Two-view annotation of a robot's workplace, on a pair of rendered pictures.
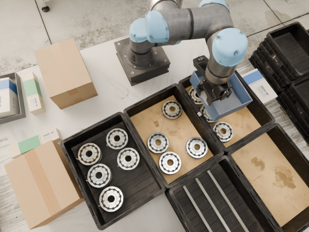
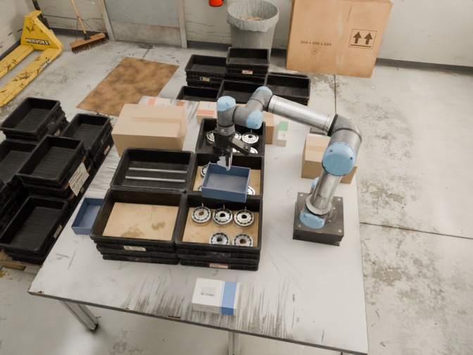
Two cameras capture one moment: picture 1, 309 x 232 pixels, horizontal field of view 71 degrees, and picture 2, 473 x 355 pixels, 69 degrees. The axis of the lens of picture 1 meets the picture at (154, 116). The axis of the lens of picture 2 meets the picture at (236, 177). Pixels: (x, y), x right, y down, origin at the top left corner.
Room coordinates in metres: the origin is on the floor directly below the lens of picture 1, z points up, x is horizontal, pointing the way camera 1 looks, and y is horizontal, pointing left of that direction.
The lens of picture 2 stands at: (1.15, -0.98, 2.31)
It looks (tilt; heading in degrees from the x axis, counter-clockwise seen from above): 49 degrees down; 132
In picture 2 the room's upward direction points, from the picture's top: 1 degrees clockwise
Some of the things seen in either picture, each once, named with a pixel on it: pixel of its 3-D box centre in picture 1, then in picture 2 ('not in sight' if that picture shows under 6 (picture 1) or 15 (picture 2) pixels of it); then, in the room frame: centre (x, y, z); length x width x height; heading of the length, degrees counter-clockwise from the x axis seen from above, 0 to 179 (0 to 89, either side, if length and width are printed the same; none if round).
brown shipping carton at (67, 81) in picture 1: (66, 73); (328, 159); (0.57, 0.51, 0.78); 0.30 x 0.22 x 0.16; 33
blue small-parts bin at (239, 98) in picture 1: (219, 89); (226, 182); (0.43, -0.24, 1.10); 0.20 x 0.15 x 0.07; 32
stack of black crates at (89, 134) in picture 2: not in sight; (89, 146); (-1.15, -0.24, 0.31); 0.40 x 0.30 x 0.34; 122
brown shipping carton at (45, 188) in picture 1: (48, 182); (250, 123); (0.00, 0.44, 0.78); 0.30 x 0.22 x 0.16; 39
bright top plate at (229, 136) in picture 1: (222, 131); (200, 214); (0.34, -0.34, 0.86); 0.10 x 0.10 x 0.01
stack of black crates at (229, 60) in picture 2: not in sight; (247, 77); (-0.80, 1.35, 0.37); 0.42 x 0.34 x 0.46; 32
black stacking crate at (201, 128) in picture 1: (170, 135); (226, 180); (0.28, -0.09, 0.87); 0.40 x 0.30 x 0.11; 38
